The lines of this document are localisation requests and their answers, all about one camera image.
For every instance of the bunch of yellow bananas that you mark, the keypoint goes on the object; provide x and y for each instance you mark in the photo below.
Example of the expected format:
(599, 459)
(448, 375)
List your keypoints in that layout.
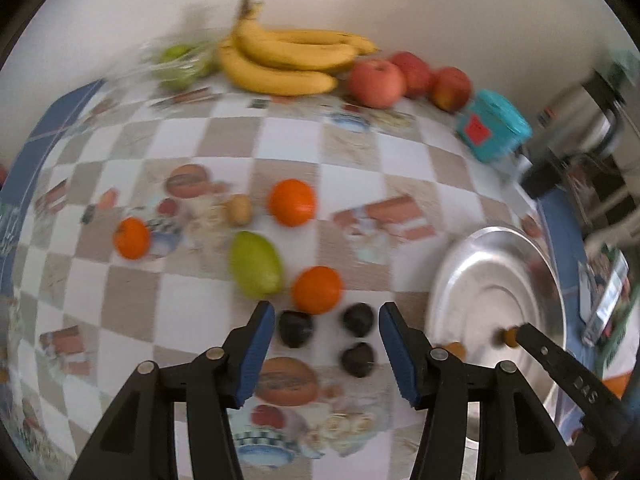
(280, 77)

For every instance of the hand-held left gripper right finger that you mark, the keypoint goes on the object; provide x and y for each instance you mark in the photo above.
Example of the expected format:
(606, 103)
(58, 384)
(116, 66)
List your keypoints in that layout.
(397, 350)

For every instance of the printed checkered tablecloth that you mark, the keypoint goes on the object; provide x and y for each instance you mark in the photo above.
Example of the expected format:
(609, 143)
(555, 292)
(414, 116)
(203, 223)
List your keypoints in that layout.
(295, 140)

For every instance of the pale red apple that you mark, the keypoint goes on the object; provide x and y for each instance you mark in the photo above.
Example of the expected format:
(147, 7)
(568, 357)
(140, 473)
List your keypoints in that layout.
(376, 82)

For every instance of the dark round fruit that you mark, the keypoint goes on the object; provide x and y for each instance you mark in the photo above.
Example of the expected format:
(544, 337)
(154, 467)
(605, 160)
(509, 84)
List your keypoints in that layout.
(357, 359)
(296, 327)
(358, 319)

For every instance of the small tan round fruit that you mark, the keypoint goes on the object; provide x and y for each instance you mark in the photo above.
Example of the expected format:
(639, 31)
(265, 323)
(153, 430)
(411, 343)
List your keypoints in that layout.
(239, 209)
(509, 336)

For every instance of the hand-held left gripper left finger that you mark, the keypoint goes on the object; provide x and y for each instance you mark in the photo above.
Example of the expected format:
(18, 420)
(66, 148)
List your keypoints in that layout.
(257, 350)

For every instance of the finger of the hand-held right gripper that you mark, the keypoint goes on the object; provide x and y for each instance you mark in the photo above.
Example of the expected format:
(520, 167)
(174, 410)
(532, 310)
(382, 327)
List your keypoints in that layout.
(560, 360)

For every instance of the round metal plate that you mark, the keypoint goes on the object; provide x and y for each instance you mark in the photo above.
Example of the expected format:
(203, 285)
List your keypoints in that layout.
(495, 280)

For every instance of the clear bag of green fruit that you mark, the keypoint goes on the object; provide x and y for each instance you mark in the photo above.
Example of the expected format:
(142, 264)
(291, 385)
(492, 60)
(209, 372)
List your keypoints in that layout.
(175, 57)

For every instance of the steel kettle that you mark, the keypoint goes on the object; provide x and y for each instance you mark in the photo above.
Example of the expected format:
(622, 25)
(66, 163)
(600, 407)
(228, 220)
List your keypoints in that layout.
(575, 115)

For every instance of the green calculator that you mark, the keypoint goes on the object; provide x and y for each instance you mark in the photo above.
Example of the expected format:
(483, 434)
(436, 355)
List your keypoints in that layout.
(617, 345)

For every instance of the green mango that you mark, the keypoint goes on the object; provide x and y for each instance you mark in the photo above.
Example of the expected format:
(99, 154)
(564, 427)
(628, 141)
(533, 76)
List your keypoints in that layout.
(255, 262)

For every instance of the orange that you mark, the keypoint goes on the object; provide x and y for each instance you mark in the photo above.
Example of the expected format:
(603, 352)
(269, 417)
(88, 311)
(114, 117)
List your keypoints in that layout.
(317, 289)
(131, 237)
(292, 202)

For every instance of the teal plastic box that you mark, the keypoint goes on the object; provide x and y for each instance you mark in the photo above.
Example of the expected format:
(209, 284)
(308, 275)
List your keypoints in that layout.
(500, 115)

